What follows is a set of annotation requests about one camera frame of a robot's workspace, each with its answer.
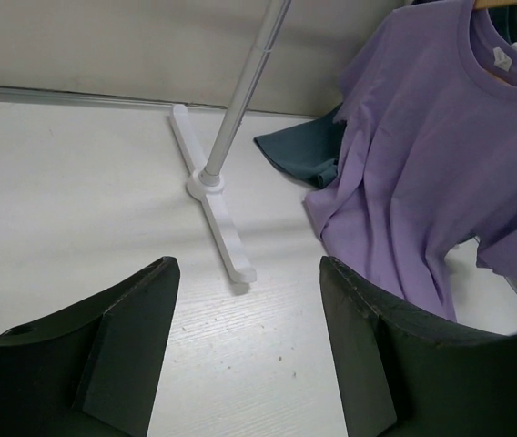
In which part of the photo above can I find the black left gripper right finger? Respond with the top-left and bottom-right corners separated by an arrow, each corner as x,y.
319,257 -> 517,436

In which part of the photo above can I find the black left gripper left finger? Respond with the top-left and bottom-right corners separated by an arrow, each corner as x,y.
0,257 -> 180,436

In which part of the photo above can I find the purple t shirt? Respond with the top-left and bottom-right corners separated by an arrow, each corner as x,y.
306,1 -> 517,320

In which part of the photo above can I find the wooden clothes hanger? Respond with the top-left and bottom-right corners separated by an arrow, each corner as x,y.
473,0 -> 517,10

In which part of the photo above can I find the dark teal t shirt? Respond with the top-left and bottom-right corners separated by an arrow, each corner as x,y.
254,5 -> 517,189

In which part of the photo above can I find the white and silver clothes rack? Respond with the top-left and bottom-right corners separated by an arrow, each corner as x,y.
169,0 -> 291,285

